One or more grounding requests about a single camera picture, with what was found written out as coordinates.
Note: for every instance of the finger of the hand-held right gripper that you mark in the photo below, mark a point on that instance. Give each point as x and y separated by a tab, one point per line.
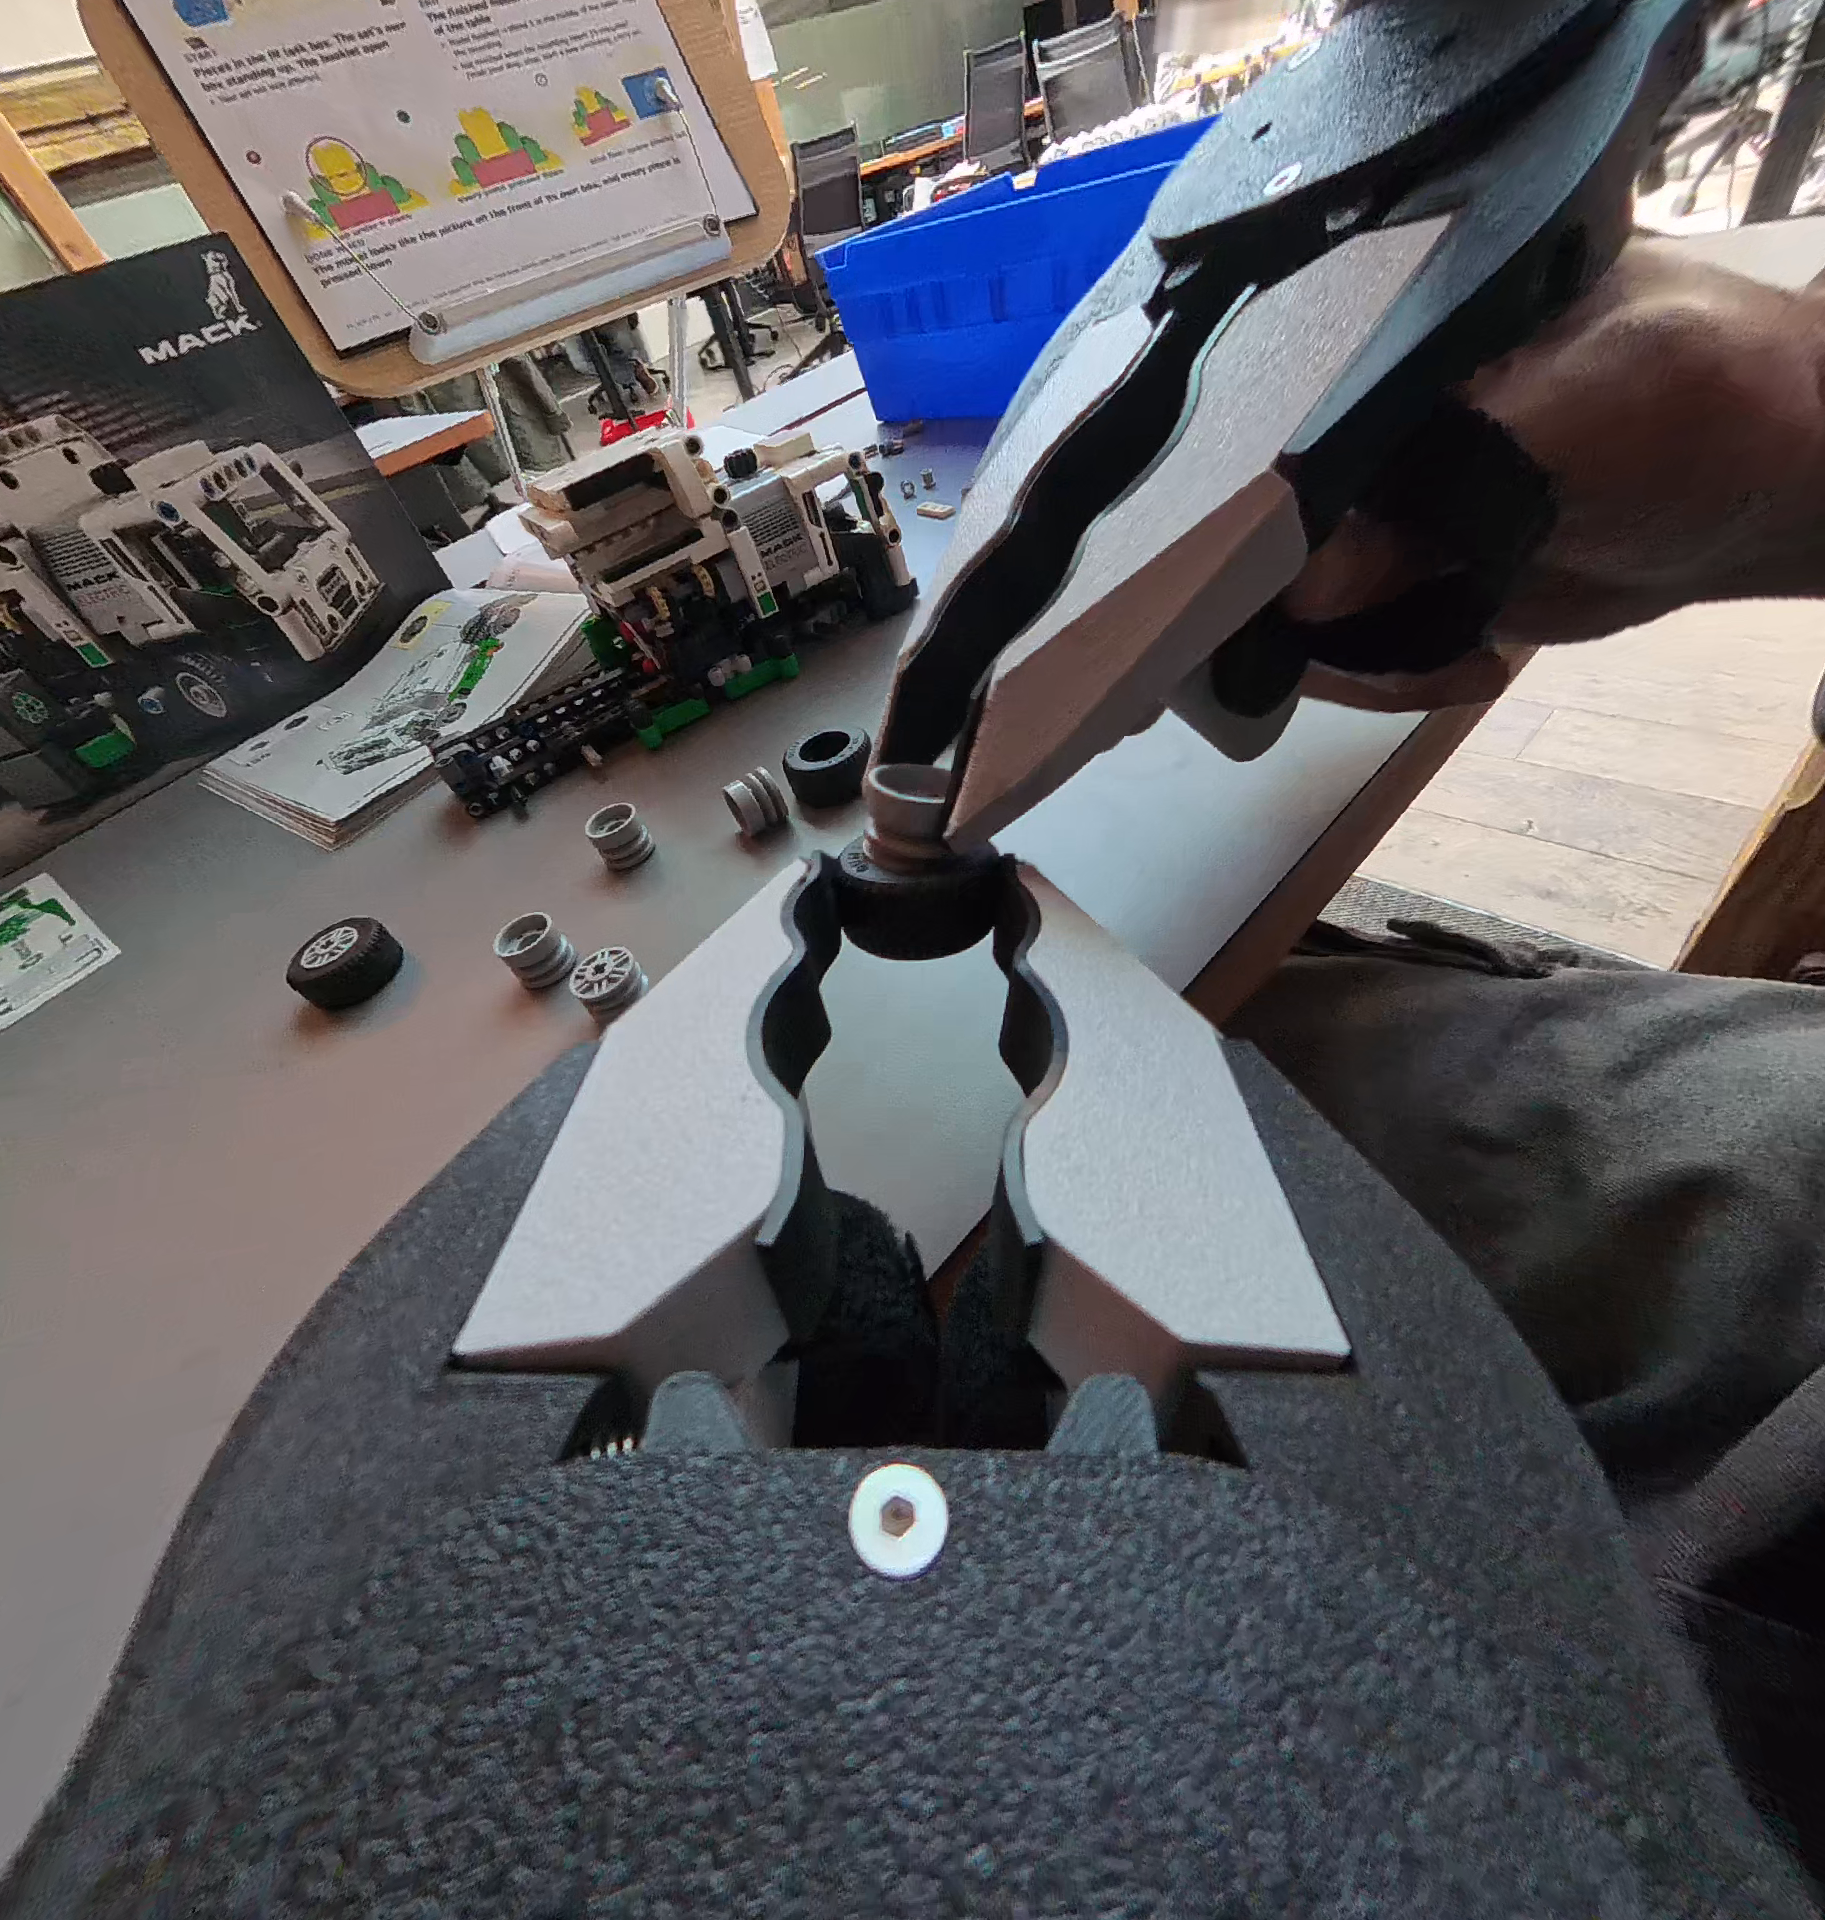
1002	480
1196	539

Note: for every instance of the black lego set box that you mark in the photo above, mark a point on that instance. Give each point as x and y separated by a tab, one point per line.
178	449

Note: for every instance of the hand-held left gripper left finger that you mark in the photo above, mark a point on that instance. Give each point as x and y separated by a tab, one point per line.
629	1171

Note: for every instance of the black office chair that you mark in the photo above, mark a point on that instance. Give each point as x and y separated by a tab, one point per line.
996	95
830	195
1087	66

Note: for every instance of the printed instruction sheet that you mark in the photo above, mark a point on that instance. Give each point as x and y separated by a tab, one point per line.
479	103

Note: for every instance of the lego sticker sheet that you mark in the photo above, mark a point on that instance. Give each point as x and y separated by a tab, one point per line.
14	958

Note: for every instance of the wooden display board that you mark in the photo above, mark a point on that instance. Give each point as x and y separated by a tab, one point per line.
745	179

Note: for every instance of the lego instruction booklet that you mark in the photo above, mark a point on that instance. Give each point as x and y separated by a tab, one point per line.
402	706

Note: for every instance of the grey lego wheel hub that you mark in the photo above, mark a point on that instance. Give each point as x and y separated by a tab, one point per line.
902	816
534	951
609	982
620	835
759	800

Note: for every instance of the person's right hand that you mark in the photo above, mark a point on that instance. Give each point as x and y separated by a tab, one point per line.
1722	449

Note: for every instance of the white lego truck model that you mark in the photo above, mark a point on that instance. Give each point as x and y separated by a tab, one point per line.
657	523

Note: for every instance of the person's dark trousers leg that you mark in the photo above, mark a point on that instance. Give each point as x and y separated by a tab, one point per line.
1679	1199

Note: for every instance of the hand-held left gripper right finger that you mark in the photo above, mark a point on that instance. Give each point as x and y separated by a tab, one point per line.
1181	1171

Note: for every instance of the blue plastic bin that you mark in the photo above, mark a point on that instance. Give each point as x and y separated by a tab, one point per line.
972	286

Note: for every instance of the wooden furniture piece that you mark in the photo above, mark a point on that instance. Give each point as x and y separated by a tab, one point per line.
1796	871

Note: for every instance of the wooden easel leg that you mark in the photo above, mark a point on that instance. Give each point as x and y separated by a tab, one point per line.
20	166

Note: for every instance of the black lego tire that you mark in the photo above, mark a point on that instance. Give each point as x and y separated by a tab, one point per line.
827	765
913	921

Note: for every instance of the lego wheel with black tire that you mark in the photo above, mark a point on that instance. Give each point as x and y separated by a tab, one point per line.
345	963

